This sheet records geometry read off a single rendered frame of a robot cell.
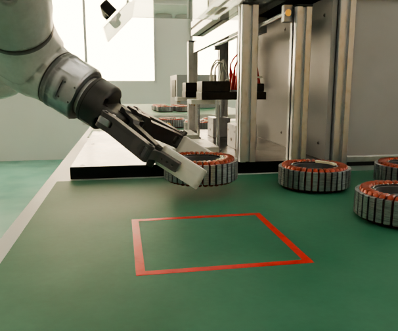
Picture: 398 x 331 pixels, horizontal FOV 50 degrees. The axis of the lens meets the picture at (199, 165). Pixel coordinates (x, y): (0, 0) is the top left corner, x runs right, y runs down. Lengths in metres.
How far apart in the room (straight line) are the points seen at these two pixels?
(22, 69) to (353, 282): 0.52
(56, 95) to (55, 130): 5.09
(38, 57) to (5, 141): 5.24
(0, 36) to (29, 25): 0.04
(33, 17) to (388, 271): 0.50
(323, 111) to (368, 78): 0.10
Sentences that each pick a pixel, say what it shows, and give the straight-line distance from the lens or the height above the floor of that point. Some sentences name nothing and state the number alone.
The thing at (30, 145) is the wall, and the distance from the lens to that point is 5.84.
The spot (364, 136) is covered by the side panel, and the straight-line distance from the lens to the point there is 0.89.
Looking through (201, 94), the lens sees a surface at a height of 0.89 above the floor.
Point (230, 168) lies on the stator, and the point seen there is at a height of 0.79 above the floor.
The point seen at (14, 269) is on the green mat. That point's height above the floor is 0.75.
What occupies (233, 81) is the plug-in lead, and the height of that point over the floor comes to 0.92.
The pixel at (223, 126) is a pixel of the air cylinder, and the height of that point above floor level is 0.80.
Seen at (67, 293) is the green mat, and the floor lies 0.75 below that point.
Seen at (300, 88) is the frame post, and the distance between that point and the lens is 0.83.
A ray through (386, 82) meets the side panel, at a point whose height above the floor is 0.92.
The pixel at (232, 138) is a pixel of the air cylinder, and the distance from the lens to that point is 0.99.
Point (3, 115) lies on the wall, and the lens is 5.87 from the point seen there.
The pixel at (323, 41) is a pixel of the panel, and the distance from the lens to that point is 0.87.
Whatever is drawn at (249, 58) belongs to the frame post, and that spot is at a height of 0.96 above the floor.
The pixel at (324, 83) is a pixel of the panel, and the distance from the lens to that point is 0.86.
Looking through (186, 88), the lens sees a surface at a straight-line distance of 1.19.
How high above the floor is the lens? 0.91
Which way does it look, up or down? 10 degrees down
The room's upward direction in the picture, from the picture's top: straight up
